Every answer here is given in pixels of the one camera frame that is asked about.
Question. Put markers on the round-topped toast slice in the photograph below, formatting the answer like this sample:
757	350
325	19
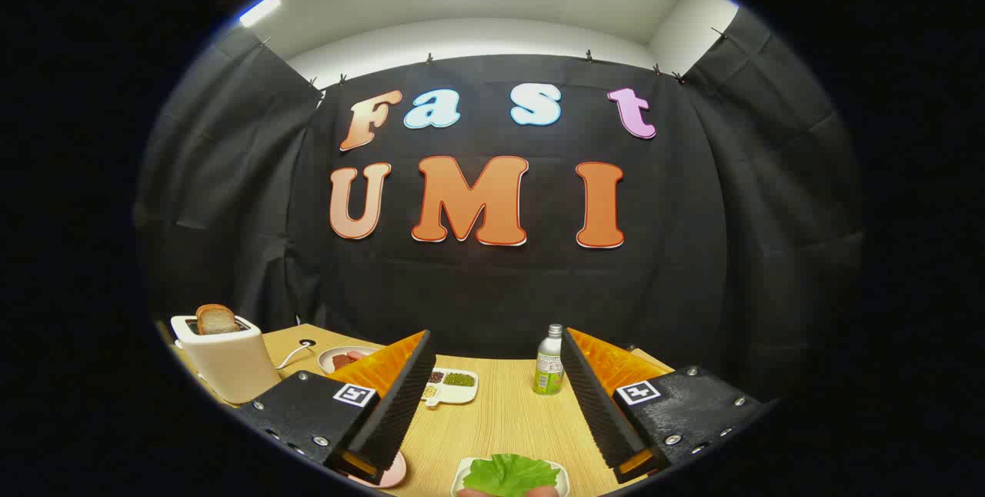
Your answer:
215	320

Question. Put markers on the green labelled metal bottle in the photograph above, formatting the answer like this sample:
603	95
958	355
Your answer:
548	366

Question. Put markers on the ceiling light strip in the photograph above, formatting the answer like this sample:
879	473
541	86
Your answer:
259	10

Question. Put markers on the white toaster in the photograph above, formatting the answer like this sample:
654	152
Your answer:
231	366

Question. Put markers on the white round plate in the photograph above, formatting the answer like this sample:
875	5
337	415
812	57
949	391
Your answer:
326	363

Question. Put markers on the green lettuce leaf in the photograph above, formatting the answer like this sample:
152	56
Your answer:
508	474

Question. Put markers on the black backdrop cloth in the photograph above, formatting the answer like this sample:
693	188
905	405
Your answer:
500	289

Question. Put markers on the white divided dish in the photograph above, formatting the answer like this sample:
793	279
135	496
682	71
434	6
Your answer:
462	396

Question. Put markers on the white square plate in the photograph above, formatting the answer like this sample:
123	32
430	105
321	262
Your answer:
459	472

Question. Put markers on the pink plate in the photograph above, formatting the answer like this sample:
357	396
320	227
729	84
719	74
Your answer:
394	472

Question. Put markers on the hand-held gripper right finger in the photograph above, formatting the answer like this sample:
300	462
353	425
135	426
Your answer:
596	405

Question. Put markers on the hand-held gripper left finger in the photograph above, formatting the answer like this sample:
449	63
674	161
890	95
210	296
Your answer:
400	405

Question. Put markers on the pile of green beans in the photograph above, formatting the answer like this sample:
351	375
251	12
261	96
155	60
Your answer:
459	379

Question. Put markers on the brown meat piece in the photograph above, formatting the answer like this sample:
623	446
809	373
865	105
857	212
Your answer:
342	362

